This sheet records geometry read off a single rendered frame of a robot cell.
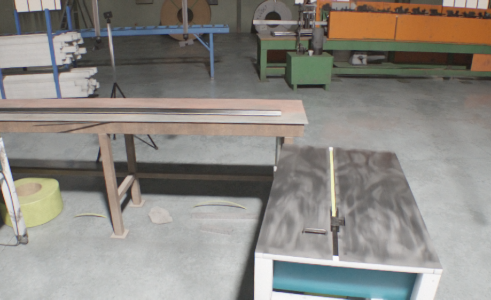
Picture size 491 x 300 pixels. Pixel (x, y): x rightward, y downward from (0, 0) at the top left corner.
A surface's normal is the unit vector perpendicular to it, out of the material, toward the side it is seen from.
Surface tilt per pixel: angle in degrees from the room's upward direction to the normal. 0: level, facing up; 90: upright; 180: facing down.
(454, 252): 0
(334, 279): 90
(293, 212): 0
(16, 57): 90
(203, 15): 90
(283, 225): 0
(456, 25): 90
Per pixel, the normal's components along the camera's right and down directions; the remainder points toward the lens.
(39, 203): 0.75, 0.26
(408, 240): 0.00, -0.92
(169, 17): 0.06, 0.39
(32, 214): 0.55, 0.33
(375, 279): -0.18, 0.39
